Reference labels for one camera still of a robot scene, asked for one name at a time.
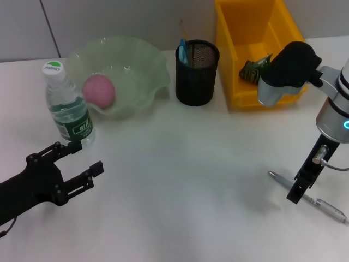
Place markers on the green plastic wrapper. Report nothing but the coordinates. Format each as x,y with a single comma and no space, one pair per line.
251,72

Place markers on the yellow plastic bin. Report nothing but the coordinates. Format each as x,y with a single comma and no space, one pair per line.
245,32

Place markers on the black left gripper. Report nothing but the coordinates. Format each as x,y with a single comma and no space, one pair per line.
32,185

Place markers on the blue scissors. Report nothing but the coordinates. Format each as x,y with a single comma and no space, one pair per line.
184,53

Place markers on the clear green-label water bottle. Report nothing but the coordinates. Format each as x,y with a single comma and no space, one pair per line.
73,122

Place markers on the transparent plastic ruler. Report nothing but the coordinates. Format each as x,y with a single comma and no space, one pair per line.
183,28

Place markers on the pink peach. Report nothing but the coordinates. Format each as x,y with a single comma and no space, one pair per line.
99,91

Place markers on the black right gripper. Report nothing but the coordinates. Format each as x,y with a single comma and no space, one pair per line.
313,169

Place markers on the black mesh pen holder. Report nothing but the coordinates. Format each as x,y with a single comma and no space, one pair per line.
195,82

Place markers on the silver white pen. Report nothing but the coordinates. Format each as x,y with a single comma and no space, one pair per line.
280,178

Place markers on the green glass fruit bowl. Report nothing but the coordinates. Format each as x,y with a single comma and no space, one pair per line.
136,82

